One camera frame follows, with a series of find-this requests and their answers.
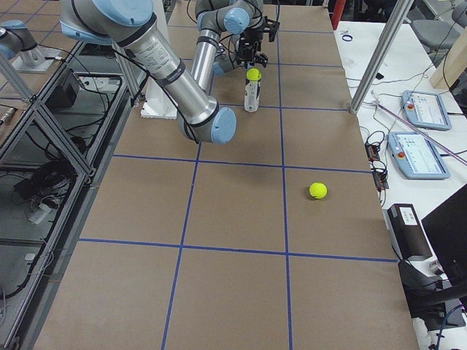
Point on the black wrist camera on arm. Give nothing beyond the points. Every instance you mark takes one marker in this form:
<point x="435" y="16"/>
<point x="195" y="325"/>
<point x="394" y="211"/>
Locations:
<point x="271" y="28"/>

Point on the teach pendant tablet farther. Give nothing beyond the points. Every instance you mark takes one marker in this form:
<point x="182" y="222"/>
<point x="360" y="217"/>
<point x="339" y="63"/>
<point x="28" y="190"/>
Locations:
<point x="426" y="110"/>

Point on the aluminium frame post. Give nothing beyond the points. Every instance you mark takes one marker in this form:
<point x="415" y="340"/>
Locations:
<point x="386" y="38"/>

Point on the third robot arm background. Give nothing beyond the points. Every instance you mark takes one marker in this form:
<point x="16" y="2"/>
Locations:
<point x="16" y="39"/>

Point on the teach pendant tablet nearer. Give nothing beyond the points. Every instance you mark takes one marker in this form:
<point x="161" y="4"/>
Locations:
<point x="416" y="157"/>

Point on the black monitor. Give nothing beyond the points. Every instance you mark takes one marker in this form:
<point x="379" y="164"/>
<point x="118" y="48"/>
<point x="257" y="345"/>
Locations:
<point x="445" y="228"/>

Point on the black box with label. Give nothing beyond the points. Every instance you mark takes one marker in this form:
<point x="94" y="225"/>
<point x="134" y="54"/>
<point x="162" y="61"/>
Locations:
<point x="407" y="230"/>

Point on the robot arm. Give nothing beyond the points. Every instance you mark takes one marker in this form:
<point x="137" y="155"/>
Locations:
<point x="223" y="64"/>
<point x="132" y="25"/>

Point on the yellow tennis ball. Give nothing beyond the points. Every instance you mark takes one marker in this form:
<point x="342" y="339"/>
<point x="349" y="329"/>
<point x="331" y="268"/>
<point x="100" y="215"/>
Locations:
<point x="253" y="74"/>
<point x="318" y="190"/>

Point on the clear tennis ball can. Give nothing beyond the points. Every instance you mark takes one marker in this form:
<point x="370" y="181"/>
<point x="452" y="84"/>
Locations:
<point x="251" y="95"/>

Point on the white pedestal column with base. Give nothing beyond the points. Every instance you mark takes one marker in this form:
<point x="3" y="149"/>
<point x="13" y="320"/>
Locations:
<point x="157" y="104"/>

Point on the small electronics board with wires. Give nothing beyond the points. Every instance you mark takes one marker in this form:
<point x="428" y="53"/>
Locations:
<point x="378" y="167"/>

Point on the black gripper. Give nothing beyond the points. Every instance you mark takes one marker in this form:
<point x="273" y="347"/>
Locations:
<point x="251" y="47"/>

